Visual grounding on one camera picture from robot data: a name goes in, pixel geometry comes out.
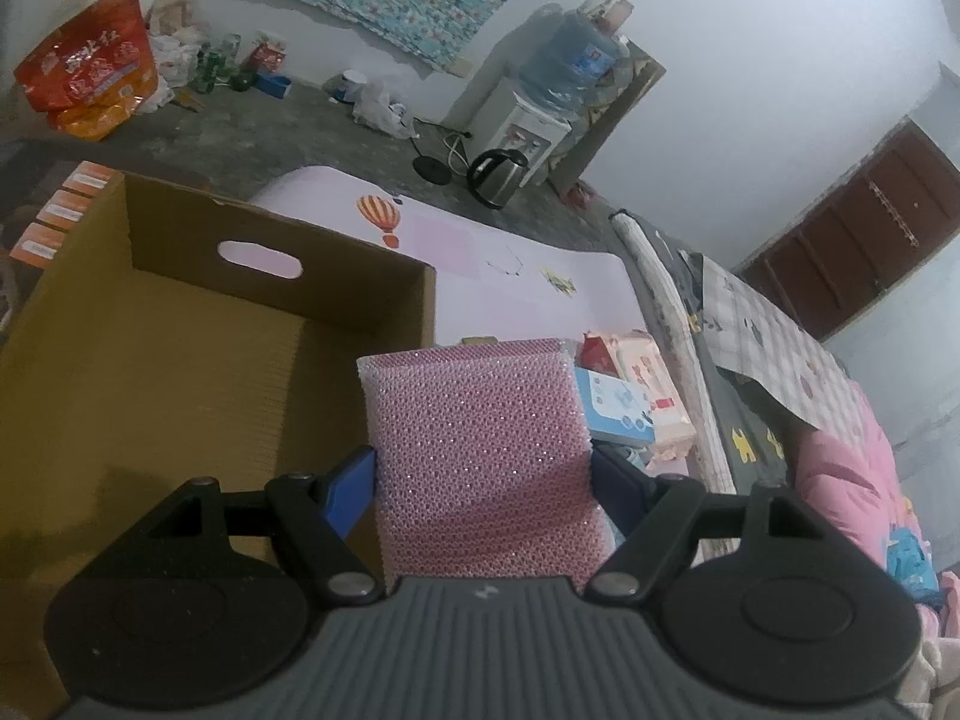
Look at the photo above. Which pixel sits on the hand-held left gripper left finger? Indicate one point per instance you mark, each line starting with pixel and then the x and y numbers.
pixel 349 484

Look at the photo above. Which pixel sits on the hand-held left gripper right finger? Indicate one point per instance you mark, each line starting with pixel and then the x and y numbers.
pixel 615 480

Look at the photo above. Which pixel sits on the blue white wipes pack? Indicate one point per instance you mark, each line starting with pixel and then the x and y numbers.
pixel 615 401

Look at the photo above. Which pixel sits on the pink mesh sponge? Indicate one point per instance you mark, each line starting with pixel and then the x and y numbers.
pixel 480 450

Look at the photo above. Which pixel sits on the brown cardboard box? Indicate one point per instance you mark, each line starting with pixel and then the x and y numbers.
pixel 187 360

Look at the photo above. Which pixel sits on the pink red wipes pack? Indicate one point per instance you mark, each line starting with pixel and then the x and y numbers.
pixel 660 390

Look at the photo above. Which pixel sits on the red printed packet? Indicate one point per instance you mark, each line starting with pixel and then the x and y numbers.
pixel 598 354

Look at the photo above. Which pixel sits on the grey star-pattern mattress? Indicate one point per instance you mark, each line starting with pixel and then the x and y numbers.
pixel 739 405

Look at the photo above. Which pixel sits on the checkered printed blanket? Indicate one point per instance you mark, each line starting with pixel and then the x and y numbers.
pixel 780 345

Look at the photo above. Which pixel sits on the pink quilt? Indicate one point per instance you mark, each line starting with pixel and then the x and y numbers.
pixel 847 480

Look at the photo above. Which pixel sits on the pink printed mat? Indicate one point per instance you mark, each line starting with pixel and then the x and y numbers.
pixel 465 255

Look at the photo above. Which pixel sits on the black steel electric kettle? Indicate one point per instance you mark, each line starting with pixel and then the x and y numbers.
pixel 499 176

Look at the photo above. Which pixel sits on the black round kettle base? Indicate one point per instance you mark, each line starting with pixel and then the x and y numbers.
pixel 431 169

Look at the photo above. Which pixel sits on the brown wooden door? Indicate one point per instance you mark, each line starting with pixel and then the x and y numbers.
pixel 862 232

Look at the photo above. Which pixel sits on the white water dispenser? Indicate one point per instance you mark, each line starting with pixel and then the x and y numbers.
pixel 517 120

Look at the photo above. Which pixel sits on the small white plastic bag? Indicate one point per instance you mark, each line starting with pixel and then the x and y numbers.
pixel 379 109

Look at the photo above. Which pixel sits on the wooden framed board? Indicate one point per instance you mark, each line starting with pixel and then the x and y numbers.
pixel 626 90

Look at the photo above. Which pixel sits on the small orange box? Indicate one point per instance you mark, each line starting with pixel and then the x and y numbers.
pixel 39 244
pixel 64 210
pixel 91 178

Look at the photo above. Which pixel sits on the white blue cup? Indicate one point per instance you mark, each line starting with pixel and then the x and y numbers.
pixel 349 84

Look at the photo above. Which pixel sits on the small blue box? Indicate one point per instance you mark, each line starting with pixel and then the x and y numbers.
pixel 274 85

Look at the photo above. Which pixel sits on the green glass bottle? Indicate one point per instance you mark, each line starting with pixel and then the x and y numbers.
pixel 231 58
pixel 206 73

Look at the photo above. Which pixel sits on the red carton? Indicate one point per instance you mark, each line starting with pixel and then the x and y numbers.
pixel 268 54

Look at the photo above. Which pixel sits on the crumpled white plastic bags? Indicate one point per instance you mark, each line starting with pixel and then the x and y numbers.
pixel 174 45

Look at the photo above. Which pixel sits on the orange red plastic bag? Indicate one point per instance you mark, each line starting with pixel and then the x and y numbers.
pixel 90 60

